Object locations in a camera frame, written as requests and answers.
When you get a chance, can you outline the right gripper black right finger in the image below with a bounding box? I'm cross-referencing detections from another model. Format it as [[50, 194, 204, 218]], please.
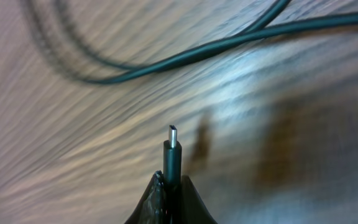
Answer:
[[179, 175, 217, 224]]

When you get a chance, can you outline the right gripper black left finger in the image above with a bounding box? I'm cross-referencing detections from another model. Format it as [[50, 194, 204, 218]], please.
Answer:
[[125, 170, 165, 224]]

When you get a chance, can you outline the black USB charging cable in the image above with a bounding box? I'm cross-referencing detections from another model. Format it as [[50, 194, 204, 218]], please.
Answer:
[[17, 0, 358, 224]]

